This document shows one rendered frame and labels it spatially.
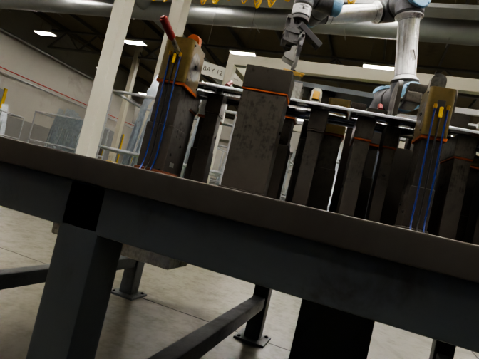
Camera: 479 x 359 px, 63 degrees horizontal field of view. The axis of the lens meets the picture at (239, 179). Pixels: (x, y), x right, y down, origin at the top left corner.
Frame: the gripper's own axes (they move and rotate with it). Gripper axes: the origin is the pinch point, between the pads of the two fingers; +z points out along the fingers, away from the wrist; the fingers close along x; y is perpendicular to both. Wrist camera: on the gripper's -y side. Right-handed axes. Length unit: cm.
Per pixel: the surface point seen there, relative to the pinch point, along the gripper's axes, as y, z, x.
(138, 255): 33, 72, 59
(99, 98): 171, -21, -306
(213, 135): 24, 37, 30
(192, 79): 32, 26, 46
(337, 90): -15.9, 8.0, 10.9
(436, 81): -28, 15, 57
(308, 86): -5.6, 8.3, 8.2
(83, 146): 176, 37, -308
